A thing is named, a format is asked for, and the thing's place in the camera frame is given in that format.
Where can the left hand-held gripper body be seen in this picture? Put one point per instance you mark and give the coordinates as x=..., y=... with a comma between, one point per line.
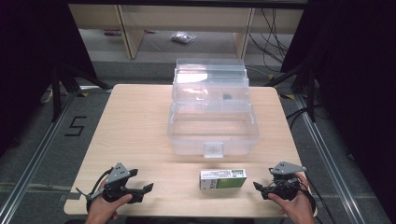
x=116, y=177

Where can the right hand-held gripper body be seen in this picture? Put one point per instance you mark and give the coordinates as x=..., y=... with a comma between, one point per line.
x=285, y=186

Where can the person's right hand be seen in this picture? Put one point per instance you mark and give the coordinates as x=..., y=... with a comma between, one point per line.
x=300, y=208

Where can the person's left hand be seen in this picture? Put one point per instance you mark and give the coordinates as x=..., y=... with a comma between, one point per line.
x=101, y=210

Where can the green and white carton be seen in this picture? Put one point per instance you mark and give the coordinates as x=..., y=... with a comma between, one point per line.
x=229, y=182

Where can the clear plastic storage box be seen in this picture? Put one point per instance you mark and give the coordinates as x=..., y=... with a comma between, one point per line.
x=213, y=137

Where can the black metal stand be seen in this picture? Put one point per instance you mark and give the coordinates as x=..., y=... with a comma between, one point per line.
x=56, y=93
x=310, y=93

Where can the beige wooden shelf unit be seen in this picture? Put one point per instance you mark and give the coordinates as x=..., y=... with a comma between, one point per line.
x=134, y=37

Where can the pink flat object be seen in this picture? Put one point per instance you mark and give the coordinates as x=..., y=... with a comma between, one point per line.
x=112, y=32

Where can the clear plastic bag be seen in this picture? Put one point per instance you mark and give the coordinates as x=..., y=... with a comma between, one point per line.
x=183, y=37

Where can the metal floor rail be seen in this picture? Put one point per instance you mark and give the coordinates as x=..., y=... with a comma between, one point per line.
x=327, y=155
x=34, y=155

